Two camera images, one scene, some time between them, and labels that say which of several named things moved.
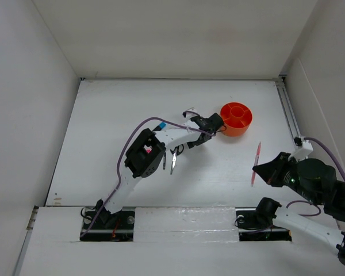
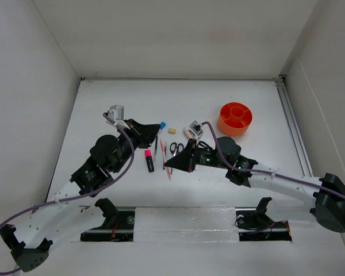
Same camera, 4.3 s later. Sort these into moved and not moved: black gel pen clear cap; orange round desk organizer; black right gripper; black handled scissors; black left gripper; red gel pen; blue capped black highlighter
Moved: black right gripper; black left gripper; red gel pen
Not moved: blue capped black highlighter; orange round desk organizer; black handled scissors; black gel pen clear cap
